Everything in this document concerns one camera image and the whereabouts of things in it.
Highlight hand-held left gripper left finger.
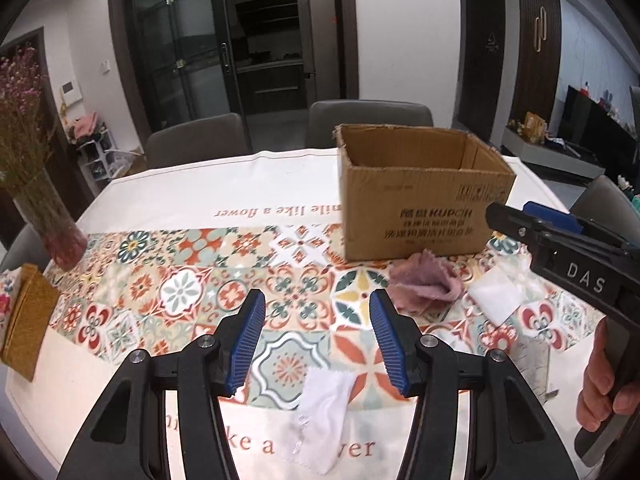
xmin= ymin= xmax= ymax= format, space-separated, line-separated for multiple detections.
xmin=55 ymin=289 xmax=267 ymax=480

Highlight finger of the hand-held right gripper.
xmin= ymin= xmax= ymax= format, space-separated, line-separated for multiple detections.
xmin=523 ymin=201 xmax=640 ymax=253
xmin=486 ymin=202 xmax=626 ymax=252

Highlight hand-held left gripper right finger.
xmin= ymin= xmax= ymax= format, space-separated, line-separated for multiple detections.
xmin=369 ymin=289 xmax=581 ymax=480

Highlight dusty pink frayed cloth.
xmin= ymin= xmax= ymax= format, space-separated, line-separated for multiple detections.
xmin=389 ymin=249 xmax=463 ymax=313

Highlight brown cardboard box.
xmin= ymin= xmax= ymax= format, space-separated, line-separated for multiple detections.
xmin=332 ymin=124 xmax=517 ymax=262

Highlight person's right hand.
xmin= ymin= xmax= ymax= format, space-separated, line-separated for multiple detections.
xmin=579 ymin=317 xmax=640 ymax=432

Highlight grey dining chair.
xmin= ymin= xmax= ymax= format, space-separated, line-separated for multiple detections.
xmin=0 ymin=222 xmax=51 ymax=271
xmin=306 ymin=100 xmax=435 ymax=148
xmin=570 ymin=175 xmax=640 ymax=248
xmin=145 ymin=112 xmax=253 ymax=170

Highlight white television cabinet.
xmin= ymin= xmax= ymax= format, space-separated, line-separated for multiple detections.
xmin=501 ymin=125 xmax=608 ymax=181

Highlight white square cloth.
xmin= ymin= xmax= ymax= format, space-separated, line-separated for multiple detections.
xmin=467 ymin=266 xmax=533 ymax=325

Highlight yellow packages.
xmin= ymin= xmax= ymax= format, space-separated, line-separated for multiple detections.
xmin=520 ymin=112 xmax=548 ymax=143

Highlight white sheer cloth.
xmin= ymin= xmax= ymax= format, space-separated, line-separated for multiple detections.
xmin=280 ymin=367 xmax=356 ymax=476

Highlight black television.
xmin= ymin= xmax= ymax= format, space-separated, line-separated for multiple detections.
xmin=557 ymin=85 xmax=640 ymax=166

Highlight clear plastic bag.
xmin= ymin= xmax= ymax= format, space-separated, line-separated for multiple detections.
xmin=517 ymin=330 xmax=558 ymax=403

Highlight dark hallway door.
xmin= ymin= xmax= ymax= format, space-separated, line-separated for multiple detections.
xmin=465 ymin=0 xmax=506 ymax=146

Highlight yellow woven tissue box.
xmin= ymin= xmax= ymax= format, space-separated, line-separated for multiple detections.
xmin=0 ymin=262 xmax=61 ymax=382

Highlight glass flower vase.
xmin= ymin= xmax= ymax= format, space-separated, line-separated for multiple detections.
xmin=12 ymin=170 xmax=90 ymax=271

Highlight white shoe rack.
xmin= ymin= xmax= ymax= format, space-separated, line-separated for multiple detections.
xmin=75 ymin=127 xmax=118 ymax=183

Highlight glass vase dried flowers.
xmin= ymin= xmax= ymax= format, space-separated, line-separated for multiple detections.
xmin=0 ymin=30 xmax=96 ymax=241

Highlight pink item on rack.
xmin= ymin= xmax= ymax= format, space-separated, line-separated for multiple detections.
xmin=67 ymin=112 xmax=103 ymax=138

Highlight dark sliding glass door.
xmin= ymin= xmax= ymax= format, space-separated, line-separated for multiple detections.
xmin=107 ymin=0 xmax=356 ymax=133

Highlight dried pink flower bunch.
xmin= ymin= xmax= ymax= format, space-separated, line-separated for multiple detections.
xmin=0 ymin=45 xmax=53 ymax=191

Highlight dark slatted wall panel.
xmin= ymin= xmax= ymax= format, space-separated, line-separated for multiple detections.
xmin=510 ymin=0 xmax=561 ymax=126

